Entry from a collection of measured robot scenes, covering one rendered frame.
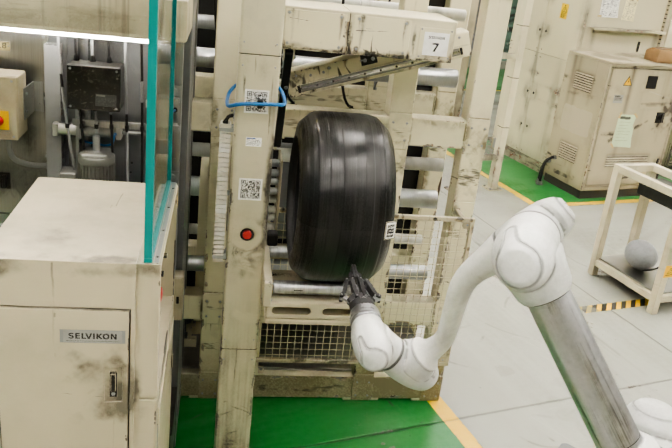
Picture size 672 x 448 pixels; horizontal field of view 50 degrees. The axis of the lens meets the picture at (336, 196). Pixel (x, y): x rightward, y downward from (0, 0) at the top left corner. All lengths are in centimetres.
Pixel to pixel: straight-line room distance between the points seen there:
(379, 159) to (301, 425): 147
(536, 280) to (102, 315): 99
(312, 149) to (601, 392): 110
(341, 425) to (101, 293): 180
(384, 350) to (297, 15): 117
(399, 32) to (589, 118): 441
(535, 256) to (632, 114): 551
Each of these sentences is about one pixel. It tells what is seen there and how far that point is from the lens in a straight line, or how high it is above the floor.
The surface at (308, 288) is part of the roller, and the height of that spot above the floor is 91.
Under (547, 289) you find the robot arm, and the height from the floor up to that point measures 137.
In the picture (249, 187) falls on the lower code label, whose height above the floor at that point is 123.
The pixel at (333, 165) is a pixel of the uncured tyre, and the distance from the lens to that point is 222.
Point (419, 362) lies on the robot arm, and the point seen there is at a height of 96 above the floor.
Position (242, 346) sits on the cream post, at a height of 63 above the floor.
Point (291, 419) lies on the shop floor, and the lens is 336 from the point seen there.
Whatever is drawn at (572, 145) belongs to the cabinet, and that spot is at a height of 44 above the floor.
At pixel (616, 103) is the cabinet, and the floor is 89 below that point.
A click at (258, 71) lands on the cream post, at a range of 227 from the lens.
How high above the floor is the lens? 203
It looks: 20 degrees down
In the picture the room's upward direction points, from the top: 7 degrees clockwise
